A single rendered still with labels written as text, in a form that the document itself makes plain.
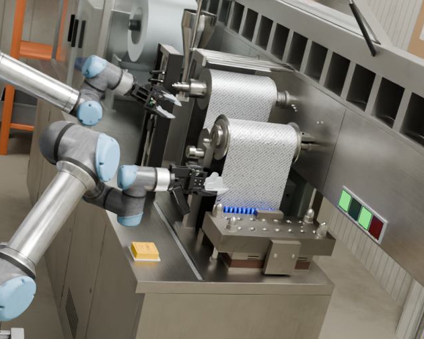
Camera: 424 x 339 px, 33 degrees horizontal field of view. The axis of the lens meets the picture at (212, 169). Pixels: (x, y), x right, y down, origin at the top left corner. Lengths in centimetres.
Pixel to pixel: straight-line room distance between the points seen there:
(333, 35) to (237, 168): 54
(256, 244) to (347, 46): 69
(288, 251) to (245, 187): 26
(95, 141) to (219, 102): 72
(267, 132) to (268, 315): 58
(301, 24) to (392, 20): 230
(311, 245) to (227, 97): 58
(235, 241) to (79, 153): 60
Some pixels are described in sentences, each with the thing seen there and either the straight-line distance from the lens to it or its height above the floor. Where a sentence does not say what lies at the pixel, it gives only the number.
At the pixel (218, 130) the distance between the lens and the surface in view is 224.
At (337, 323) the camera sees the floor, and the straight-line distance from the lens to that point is 400.
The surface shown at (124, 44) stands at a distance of 313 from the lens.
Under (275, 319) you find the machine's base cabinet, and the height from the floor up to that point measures 77.
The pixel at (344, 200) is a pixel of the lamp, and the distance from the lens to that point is 220.
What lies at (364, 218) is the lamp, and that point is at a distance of 212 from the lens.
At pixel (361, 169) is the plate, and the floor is 130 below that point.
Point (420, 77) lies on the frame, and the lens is 199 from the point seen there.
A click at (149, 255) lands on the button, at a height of 92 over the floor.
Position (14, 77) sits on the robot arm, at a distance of 212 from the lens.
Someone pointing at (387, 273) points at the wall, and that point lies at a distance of 454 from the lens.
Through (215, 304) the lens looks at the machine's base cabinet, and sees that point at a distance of 217.
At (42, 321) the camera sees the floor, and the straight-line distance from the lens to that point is 344.
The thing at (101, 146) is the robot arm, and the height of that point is 130.
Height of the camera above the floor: 190
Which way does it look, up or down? 19 degrees down
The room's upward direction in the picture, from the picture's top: 13 degrees clockwise
